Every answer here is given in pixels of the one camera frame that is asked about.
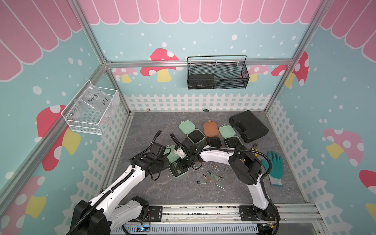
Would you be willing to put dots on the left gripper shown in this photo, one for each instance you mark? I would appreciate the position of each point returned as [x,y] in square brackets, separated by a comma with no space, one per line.
[166,165]

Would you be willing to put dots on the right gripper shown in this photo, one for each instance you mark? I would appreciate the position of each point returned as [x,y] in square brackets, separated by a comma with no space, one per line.
[179,161]

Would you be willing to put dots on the green case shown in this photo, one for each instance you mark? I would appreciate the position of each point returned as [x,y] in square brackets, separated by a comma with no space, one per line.
[230,138]
[176,168]
[196,136]

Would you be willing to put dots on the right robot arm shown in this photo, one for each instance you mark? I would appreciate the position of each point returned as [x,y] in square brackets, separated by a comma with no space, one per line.
[249,166]

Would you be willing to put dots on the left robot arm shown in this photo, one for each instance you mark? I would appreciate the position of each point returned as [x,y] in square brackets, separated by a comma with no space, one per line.
[102,215]

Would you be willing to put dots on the green nail clipper low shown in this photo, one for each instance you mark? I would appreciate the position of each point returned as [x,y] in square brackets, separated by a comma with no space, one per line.
[218,185]

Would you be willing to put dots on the brown case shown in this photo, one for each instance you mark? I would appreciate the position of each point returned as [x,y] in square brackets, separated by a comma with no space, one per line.
[211,132]

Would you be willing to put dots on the black plastic tool case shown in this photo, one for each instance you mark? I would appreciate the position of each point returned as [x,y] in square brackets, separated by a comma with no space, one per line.
[249,126]

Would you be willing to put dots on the black box in basket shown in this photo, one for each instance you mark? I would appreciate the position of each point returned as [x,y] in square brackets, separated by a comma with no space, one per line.
[200,81]

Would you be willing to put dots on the clear plastic bag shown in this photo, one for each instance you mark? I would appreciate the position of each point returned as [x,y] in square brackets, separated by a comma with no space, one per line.
[95,107]

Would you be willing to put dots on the green work glove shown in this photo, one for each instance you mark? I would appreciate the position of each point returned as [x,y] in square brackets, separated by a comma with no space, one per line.
[277,172]

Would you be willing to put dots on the yellow handled pliers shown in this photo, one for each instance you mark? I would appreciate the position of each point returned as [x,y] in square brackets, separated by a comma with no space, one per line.
[255,147]

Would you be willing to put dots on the black wire wall basket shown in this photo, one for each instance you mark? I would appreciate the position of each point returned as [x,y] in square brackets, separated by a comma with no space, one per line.
[230,71]

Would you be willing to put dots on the front aluminium rail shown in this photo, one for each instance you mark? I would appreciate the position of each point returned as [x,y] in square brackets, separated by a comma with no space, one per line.
[231,213]

